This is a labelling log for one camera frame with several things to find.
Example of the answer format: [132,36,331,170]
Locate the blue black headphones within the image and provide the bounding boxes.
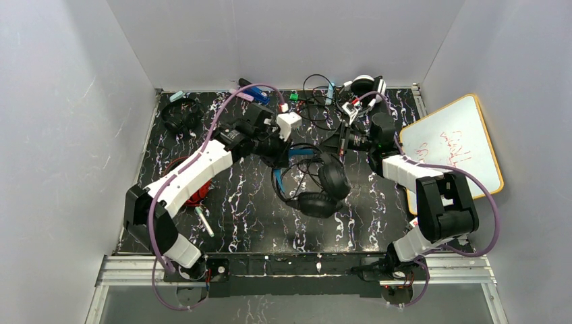
[271,143,351,219]

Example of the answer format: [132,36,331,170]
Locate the red headphones with cable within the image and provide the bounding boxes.
[163,156,212,207]

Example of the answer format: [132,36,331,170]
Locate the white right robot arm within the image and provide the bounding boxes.
[320,112,479,271]

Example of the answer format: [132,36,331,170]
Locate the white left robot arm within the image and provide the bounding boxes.
[123,104,302,272]

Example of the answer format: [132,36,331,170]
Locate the white headphones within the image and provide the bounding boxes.
[343,75,387,115]

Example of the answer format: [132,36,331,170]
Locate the blue stapler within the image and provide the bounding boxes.
[238,78,270,105]

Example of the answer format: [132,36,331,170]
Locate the pink marker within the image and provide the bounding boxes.
[229,88,254,102]

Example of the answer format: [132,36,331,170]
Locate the light blue marker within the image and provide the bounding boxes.
[324,83,336,106]

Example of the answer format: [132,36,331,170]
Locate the yellow framed whiteboard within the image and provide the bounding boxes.
[399,94,505,194]

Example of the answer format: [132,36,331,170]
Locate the mint eraser block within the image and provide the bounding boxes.
[169,90,185,103]

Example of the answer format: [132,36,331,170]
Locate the small white red box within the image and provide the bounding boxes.
[408,217,418,230]

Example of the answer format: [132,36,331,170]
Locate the white green marker pen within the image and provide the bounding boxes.
[195,206,215,238]

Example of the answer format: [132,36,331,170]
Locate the black cable on table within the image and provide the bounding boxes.
[297,73,349,132]

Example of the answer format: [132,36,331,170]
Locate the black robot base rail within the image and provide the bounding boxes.
[206,252,405,298]

